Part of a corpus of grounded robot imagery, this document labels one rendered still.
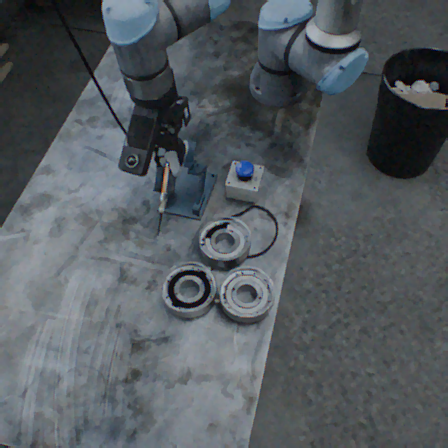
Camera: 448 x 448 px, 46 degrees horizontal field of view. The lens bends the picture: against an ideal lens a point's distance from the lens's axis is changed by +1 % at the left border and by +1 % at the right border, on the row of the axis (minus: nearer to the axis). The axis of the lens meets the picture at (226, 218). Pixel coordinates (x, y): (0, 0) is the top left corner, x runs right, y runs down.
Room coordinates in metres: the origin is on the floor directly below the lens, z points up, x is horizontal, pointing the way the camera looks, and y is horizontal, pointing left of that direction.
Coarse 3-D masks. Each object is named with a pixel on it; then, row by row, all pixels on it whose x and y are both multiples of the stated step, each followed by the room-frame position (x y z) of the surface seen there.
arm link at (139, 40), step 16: (112, 0) 0.64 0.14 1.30; (128, 0) 0.63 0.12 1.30; (144, 0) 0.63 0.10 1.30; (160, 0) 0.66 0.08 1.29; (112, 16) 0.61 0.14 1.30; (128, 16) 0.61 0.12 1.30; (144, 16) 0.61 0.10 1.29; (160, 16) 0.64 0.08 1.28; (112, 32) 0.61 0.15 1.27; (128, 32) 0.61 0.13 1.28; (144, 32) 0.61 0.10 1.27; (160, 32) 0.63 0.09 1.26; (176, 32) 0.64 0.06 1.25; (128, 48) 0.61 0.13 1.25; (144, 48) 0.61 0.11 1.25; (160, 48) 0.62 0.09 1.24; (128, 64) 0.61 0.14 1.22; (144, 64) 0.61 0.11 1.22; (160, 64) 0.62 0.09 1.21
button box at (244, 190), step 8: (232, 168) 0.73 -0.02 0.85; (256, 168) 0.72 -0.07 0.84; (232, 176) 0.70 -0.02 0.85; (240, 176) 0.70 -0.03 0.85; (248, 176) 0.70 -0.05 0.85; (256, 176) 0.70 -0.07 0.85; (232, 184) 0.68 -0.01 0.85; (240, 184) 0.68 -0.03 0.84; (248, 184) 0.68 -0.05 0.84; (256, 184) 0.68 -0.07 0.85; (232, 192) 0.68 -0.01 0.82; (240, 192) 0.67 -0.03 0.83; (248, 192) 0.67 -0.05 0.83; (256, 192) 0.66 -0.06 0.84; (240, 200) 0.67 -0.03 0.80; (248, 200) 0.67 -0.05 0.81; (256, 200) 0.66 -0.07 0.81
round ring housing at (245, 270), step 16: (240, 272) 0.48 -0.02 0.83; (256, 272) 0.48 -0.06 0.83; (224, 288) 0.44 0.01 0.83; (240, 288) 0.45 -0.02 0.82; (256, 288) 0.44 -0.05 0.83; (272, 288) 0.44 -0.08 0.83; (224, 304) 0.41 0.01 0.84; (240, 304) 0.41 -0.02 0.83; (256, 304) 0.41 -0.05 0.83; (272, 304) 0.41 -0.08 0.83; (240, 320) 0.38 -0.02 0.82; (256, 320) 0.38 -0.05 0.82
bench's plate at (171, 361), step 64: (192, 64) 1.13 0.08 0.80; (64, 128) 0.90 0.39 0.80; (192, 128) 0.89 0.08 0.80; (256, 128) 0.89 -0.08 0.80; (64, 192) 0.71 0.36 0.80; (128, 192) 0.70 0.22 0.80; (0, 256) 0.55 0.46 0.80; (64, 256) 0.54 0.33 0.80; (128, 256) 0.54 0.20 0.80; (192, 256) 0.53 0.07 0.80; (256, 256) 0.53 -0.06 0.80; (0, 320) 0.41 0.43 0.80; (64, 320) 0.40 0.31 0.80; (128, 320) 0.40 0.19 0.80; (192, 320) 0.39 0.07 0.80; (0, 384) 0.29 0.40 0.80; (64, 384) 0.28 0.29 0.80; (128, 384) 0.28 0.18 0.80; (192, 384) 0.28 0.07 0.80; (256, 384) 0.27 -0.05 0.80
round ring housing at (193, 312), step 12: (180, 264) 0.49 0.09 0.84; (192, 264) 0.49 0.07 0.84; (168, 276) 0.47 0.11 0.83; (192, 276) 0.47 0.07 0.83; (180, 288) 0.45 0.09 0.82; (204, 288) 0.45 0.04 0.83; (216, 288) 0.44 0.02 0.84; (168, 300) 0.42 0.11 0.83; (192, 300) 0.42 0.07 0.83; (180, 312) 0.40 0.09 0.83; (192, 312) 0.39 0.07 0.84; (204, 312) 0.40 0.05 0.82
